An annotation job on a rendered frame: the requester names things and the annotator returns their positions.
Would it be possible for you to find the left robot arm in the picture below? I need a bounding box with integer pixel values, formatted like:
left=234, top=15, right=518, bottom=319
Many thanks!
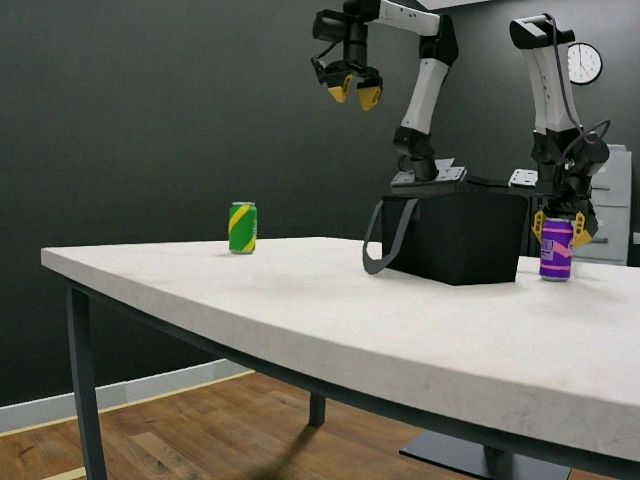
left=509, top=15, right=610, bottom=197

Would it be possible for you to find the green and yellow soda can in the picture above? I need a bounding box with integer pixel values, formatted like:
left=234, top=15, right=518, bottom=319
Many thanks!
left=229, top=203, right=257, bottom=255

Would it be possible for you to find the black tote bag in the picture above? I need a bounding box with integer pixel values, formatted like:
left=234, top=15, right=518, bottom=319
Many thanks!
left=362, top=191, right=528, bottom=284

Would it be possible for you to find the purple drink can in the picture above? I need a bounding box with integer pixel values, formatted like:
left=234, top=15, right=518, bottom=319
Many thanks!
left=539, top=218, right=574, bottom=282

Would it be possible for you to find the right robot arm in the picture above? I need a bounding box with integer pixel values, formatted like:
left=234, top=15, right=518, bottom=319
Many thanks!
left=312, top=0, right=465, bottom=187

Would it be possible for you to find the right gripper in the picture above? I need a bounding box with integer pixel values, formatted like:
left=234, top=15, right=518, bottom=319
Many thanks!
left=324, top=44, right=383, bottom=111

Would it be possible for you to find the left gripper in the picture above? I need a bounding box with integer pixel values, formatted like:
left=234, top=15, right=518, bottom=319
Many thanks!
left=532, top=177, right=599, bottom=247

